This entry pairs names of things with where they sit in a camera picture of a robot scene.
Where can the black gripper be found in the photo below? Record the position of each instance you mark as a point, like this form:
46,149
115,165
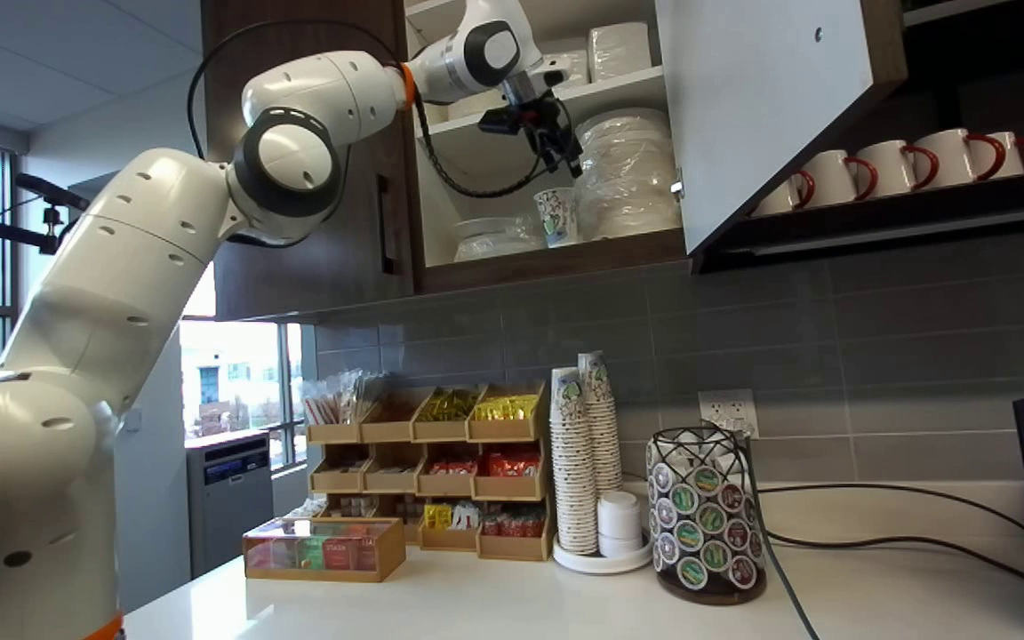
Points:
536,110

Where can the wooden condiment organizer rack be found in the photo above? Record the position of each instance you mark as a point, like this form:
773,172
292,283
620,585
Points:
392,481

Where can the white cup lid stack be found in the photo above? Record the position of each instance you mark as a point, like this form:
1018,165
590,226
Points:
620,520

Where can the tall paper cup stack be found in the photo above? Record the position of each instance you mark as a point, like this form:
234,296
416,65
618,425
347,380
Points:
575,475
602,415

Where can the metal cabinet hinge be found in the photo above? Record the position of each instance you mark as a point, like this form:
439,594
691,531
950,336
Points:
677,186

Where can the brown wooden wall cabinet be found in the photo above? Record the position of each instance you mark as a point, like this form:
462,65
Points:
299,269

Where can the white wall outlet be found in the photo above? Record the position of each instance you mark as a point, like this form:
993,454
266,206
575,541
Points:
729,415

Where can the white round tray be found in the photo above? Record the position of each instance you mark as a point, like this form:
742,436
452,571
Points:
602,563

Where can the yellow sweetener packets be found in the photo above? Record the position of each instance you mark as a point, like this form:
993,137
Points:
507,405

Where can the wooden tea bag box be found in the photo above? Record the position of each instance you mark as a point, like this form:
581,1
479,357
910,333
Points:
321,551

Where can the clear plastic cutlery bag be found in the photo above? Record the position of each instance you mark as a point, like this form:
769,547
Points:
488,240

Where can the dark open wall shelf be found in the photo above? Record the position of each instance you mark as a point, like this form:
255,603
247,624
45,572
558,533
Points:
889,226

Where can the red packets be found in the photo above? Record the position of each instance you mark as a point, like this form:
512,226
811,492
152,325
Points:
510,463

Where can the white open cabinet door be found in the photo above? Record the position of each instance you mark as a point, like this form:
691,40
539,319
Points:
761,109

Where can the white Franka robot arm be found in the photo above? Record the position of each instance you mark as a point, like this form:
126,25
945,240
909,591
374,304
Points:
109,296

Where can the clear stirrer bag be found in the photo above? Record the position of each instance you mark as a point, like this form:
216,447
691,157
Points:
338,394

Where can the yellow green packets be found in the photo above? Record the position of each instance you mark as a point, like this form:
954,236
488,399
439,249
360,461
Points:
447,405

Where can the wrapped paper plate stack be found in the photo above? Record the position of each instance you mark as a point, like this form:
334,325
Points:
630,179

